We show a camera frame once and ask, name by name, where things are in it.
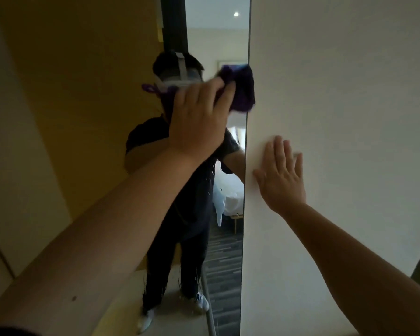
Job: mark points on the person's right hand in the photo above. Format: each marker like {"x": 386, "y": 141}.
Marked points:
{"x": 281, "y": 185}

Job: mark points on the person's left hand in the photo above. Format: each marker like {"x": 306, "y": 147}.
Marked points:
{"x": 196, "y": 122}

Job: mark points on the person's left thumb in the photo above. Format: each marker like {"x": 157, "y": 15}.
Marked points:
{"x": 226, "y": 98}

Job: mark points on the person's right middle finger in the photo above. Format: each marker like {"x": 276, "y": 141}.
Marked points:
{"x": 287, "y": 153}

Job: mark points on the person's right thumb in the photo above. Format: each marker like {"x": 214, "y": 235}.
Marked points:
{"x": 259, "y": 176}

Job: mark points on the purple cleaning cloth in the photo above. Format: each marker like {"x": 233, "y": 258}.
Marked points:
{"x": 243, "y": 90}

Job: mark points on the person's left forearm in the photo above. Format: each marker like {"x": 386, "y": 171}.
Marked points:
{"x": 98, "y": 248}

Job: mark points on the person's right forearm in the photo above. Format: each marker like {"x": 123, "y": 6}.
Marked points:
{"x": 343, "y": 262}

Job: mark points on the tall wall mirror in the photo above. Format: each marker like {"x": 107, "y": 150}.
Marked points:
{"x": 91, "y": 101}

